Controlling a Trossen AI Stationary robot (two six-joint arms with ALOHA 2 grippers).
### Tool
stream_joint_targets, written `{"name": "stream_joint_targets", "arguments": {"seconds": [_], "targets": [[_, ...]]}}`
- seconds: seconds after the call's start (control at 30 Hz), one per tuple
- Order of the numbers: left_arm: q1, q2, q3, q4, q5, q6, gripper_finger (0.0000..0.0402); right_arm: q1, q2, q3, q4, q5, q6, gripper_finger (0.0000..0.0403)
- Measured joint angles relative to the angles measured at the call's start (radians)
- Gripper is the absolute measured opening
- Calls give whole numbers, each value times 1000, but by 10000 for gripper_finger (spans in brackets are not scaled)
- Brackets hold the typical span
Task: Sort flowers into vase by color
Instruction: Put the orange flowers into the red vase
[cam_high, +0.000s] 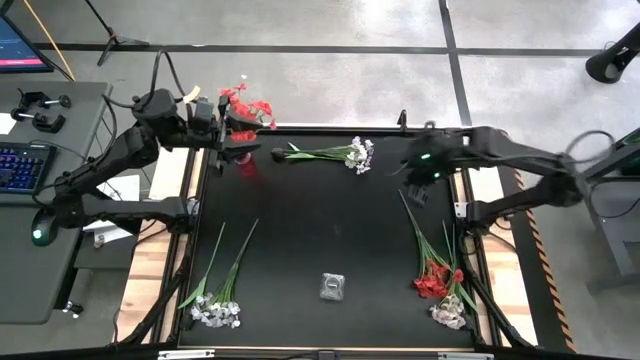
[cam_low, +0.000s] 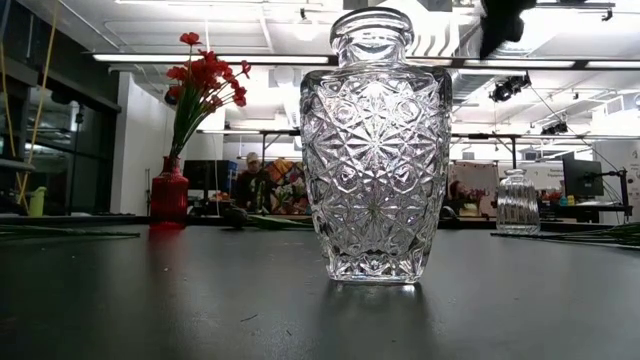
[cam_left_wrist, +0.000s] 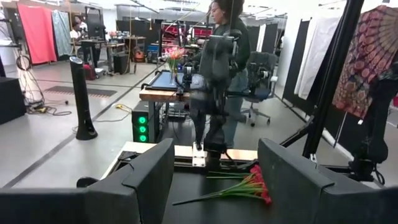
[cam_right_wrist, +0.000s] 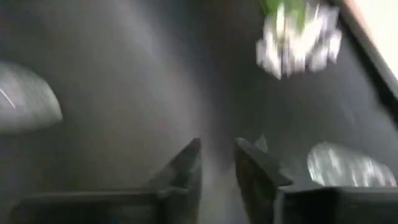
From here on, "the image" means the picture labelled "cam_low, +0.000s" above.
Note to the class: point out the dark background desk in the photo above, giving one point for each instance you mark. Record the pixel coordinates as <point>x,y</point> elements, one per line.
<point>585,210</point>

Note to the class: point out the black ceiling spotlight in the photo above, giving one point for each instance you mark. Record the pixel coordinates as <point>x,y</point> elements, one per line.
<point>554,128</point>
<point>507,89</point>

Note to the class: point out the green artificial leaf plant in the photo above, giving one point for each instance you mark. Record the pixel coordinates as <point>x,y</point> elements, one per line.
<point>235,217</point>

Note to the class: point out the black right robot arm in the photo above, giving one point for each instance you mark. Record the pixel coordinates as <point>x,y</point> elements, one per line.
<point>505,25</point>

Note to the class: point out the dark background monitors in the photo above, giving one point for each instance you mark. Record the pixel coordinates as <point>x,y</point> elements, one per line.
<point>207,175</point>

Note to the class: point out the large cut-glass vase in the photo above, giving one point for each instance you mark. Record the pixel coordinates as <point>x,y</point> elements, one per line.
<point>375,175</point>

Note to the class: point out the person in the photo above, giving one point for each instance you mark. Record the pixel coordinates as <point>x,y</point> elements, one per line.
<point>252,187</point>

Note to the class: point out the colourful patchwork quilt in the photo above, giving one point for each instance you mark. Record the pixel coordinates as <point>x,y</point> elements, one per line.
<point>287,185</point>

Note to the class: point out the red glass vase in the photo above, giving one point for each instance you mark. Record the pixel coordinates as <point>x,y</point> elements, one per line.
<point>169,197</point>

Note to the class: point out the yellow-green bottle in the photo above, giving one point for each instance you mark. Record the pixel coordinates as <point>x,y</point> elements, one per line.
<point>37,202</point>

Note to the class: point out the grey side desk top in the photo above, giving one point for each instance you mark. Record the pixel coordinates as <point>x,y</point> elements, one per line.
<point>15,165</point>

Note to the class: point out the black wall-mounted device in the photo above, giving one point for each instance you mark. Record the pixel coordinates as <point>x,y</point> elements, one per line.
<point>61,97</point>

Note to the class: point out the dark monitor on arm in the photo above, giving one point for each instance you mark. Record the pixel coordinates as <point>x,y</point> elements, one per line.
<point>582,177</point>

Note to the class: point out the small ribbed clear vase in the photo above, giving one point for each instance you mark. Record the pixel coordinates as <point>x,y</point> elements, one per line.
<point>517,205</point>

